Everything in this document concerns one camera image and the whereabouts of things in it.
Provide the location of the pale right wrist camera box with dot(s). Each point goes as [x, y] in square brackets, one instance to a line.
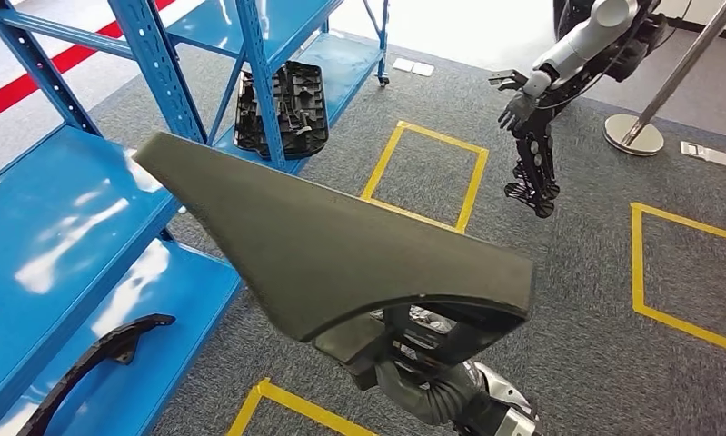
[513, 424]

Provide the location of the idle humanoid robot grey hand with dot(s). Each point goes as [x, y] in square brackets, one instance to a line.
[519, 108]

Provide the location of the black ribbed plastic housing part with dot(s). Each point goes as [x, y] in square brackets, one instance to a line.
[305, 114]

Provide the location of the white floor outlet cover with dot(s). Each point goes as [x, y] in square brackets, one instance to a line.
[402, 65]
[424, 69]

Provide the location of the idle humanoid robot wrist camera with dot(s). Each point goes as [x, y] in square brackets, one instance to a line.
[507, 78]

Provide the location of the black curved plastic part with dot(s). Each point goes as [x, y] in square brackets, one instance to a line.
[116, 343]

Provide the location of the yellow floor tape square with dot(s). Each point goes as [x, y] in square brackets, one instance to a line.
[637, 259]
[472, 189]
[266, 388]

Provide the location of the blue steel shelf rack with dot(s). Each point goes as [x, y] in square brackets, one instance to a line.
[350, 60]
[49, 228]

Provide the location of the silver pole with round base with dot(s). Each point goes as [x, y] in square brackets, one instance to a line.
[633, 135]

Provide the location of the idle humanoid robot silver arm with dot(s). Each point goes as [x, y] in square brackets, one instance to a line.
[579, 42]

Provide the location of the black rectangular panel with cutouts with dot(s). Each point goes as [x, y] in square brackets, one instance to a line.
[338, 253]

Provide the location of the grey floor outlet cover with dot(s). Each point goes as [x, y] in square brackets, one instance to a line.
[706, 154]

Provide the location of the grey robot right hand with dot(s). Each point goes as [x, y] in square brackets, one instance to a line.
[398, 391]

